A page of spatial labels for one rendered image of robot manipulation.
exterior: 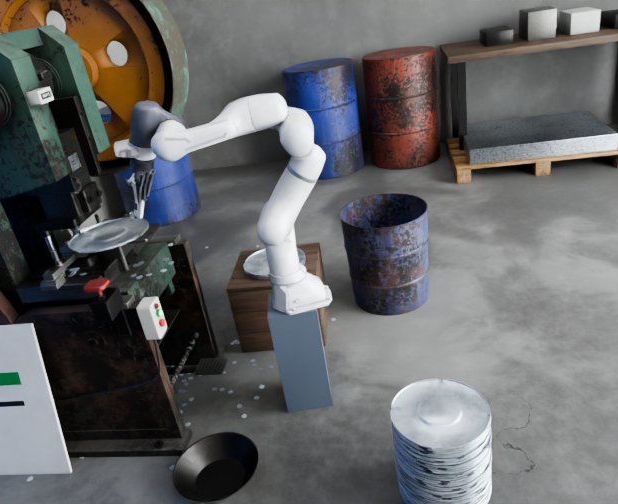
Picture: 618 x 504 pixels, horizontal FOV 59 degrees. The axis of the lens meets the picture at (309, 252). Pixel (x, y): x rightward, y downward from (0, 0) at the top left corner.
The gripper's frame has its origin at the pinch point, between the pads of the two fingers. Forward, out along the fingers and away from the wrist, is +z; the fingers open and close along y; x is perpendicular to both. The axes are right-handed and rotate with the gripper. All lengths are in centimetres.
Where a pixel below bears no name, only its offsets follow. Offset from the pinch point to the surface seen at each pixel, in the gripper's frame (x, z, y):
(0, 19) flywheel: 82, -35, 21
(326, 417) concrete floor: -86, 59, 8
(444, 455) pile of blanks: -123, 12, -23
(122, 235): 6.1, 14.7, -0.1
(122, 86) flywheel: 38, -22, 36
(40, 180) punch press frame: 22.5, -9.2, -20.3
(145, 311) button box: -20.4, 21.8, -20.2
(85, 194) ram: 19.0, 1.3, -4.6
